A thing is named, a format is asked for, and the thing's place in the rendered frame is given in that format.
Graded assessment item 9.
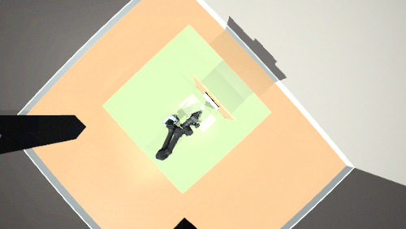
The tan wooden board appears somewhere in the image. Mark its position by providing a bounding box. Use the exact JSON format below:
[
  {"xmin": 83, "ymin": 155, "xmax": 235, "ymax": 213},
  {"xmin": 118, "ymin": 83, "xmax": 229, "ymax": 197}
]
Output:
[{"xmin": 193, "ymin": 75, "xmax": 235, "ymax": 121}]

